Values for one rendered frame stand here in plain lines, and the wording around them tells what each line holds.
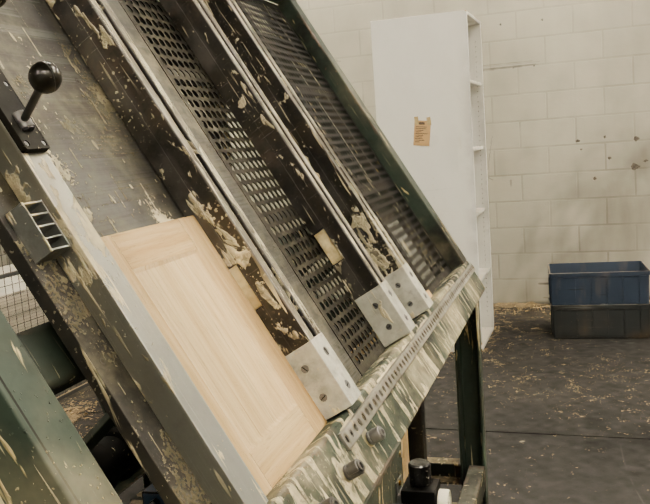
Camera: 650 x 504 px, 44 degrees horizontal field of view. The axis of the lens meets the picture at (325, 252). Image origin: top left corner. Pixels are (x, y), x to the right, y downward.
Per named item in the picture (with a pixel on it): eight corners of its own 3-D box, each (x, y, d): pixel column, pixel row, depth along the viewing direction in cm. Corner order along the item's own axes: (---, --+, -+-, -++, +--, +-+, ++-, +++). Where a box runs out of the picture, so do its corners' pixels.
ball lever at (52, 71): (15, 143, 101) (44, 86, 91) (-1, 118, 101) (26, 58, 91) (41, 134, 104) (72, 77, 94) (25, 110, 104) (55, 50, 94)
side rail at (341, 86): (437, 280, 277) (464, 263, 274) (263, 15, 282) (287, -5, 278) (441, 276, 285) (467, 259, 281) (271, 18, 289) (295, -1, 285)
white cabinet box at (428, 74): (482, 352, 496) (466, 9, 468) (390, 351, 515) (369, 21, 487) (494, 329, 553) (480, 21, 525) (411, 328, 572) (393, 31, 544)
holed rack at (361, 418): (347, 451, 125) (350, 450, 125) (337, 435, 125) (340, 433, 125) (474, 270, 281) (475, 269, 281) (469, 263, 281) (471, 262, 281)
